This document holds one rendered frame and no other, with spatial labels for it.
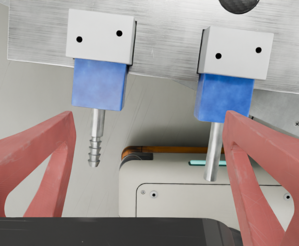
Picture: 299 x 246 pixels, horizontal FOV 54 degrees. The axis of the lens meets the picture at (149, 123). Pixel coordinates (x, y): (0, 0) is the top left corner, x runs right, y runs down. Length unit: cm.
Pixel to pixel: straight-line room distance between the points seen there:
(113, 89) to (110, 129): 90
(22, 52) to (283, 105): 26
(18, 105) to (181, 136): 63
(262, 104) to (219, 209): 65
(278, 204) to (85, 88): 83
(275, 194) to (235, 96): 74
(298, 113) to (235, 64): 13
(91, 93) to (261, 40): 14
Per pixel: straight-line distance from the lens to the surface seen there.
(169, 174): 89
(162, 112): 113
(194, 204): 93
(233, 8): 28
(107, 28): 24
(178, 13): 27
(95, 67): 25
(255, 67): 25
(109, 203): 124
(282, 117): 35
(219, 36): 24
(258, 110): 34
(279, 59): 28
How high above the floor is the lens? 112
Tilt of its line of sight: 81 degrees down
